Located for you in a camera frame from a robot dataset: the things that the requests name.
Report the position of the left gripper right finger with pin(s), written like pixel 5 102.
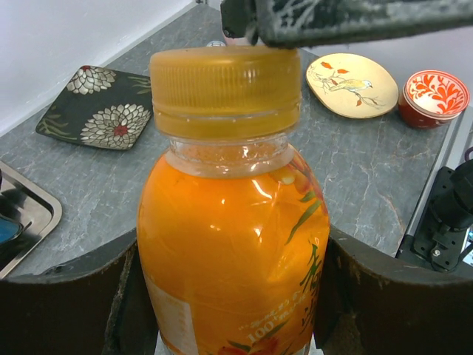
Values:
pixel 372 303

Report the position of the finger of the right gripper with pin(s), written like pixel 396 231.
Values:
pixel 295 24

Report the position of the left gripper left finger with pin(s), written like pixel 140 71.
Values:
pixel 94 304

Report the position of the orange juice bottle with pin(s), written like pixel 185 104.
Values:
pixel 231 227

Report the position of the clear Pocari Sweat bottle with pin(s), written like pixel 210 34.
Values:
pixel 216 43

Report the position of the pink mug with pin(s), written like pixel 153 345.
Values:
pixel 235 39

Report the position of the beige bird plate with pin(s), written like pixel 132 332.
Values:
pixel 352 86

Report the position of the metal tray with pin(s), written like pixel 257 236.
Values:
pixel 27 204

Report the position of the blue star-shaped dish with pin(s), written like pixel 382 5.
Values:
pixel 9 230

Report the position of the red white patterned bowl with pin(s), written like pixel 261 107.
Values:
pixel 432 98

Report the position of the black floral rectangular plate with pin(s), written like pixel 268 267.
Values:
pixel 100 107

